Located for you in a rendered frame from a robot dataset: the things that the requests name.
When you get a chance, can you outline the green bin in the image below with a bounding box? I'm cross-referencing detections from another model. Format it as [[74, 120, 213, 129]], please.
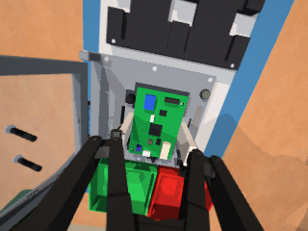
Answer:
[[89, 158, 157, 215]]

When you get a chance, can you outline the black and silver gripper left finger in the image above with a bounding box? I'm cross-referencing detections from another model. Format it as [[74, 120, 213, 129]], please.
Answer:
[[12, 113, 135, 231]]

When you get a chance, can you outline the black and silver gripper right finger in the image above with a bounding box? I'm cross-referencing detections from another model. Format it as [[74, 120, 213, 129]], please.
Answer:
[[176, 121, 265, 231]]

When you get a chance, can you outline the green circuit board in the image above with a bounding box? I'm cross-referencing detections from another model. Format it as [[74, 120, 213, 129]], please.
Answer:
[[128, 87, 189, 159]]

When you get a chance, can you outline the red open-top bin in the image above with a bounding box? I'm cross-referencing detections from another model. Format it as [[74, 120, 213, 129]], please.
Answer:
[[147, 165, 213, 220]]

